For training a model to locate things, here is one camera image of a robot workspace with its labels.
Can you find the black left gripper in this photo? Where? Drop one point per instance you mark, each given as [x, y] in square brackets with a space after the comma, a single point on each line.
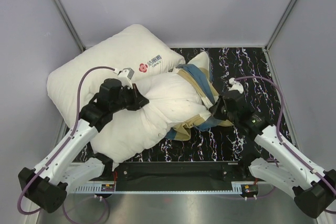
[138, 100]

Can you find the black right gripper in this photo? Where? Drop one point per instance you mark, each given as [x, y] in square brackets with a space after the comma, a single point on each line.
[215, 110]

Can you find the blue beige patchwork pillowcase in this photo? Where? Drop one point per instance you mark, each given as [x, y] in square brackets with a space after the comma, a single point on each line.
[198, 73]

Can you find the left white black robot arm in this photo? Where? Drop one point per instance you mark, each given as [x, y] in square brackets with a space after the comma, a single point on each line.
[50, 181]

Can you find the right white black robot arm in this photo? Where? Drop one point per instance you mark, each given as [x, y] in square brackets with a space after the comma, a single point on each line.
[310, 186]

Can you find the plain white pillow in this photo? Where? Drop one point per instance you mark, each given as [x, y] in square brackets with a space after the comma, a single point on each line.
[79, 79]

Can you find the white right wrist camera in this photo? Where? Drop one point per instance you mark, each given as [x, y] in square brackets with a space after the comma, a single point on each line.
[235, 86]

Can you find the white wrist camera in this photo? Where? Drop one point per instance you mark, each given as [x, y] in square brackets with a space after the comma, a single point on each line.
[125, 75]
[235, 86]

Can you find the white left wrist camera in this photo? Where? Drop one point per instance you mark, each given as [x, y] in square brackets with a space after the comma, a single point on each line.
[125, 75]

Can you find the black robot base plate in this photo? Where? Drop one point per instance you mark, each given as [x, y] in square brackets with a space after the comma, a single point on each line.
[179, 177]

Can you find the white slotted cable duct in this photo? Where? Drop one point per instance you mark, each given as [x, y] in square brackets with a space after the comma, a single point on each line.
[95, 189]

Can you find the aluminium frame post left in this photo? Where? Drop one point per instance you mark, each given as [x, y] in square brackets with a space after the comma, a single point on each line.
[67, 21]

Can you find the aluminium frame post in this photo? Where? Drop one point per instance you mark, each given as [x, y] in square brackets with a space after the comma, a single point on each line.
[67, 21]
[289, 8]

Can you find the aluminium frame post right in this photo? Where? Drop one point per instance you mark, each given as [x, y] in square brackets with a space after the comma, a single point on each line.
[289, 8]

